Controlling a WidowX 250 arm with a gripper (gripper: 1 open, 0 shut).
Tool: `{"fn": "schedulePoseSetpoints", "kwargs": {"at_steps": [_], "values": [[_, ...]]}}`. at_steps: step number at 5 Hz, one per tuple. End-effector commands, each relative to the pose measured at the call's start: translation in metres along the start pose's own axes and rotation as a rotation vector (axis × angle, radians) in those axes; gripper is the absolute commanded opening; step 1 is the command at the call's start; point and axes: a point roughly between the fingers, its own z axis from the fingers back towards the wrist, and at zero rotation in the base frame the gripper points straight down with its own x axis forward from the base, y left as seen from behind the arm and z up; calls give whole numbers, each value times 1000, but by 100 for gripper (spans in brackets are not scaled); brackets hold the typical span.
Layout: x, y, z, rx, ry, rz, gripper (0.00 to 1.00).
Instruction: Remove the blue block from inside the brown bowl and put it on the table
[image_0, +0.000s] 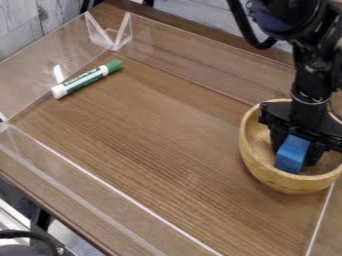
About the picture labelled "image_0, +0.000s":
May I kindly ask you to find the green and white marker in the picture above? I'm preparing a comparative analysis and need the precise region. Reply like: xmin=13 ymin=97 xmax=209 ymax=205
xmin=50 ymin=59 xmax=122 ymax=99

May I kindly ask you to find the brown wooden bowl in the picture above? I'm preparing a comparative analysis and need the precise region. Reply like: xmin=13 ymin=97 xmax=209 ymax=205
xmin=239 ymin=103 xmax=342 ymax=195

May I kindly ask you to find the clear acrylic tray wall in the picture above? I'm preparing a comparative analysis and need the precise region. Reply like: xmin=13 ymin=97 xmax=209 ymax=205
xmin=0 ymin=6 xmax=342 ymax=256

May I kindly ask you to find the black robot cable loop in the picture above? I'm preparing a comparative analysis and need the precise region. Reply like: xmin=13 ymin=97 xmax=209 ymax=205
xmin=224 ymin=0 xmax=279 ymax=50

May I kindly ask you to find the black table leg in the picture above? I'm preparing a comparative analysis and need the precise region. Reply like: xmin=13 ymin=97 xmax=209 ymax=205
xmin=36 ymin=209 xmax=52 ymax=231

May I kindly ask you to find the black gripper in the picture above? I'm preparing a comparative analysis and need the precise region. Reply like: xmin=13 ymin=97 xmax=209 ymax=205
xmin=259 ymin=101 xmax=342 ymax=166

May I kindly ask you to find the blue rectangular block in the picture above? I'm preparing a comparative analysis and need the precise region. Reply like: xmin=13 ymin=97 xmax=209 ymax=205
xmin=273 ymin=135 xmax=311 ymax=175

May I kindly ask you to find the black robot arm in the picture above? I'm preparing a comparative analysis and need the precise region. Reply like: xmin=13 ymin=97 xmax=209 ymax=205
xmin=248 ymin=0 xmax=342 ymax=165

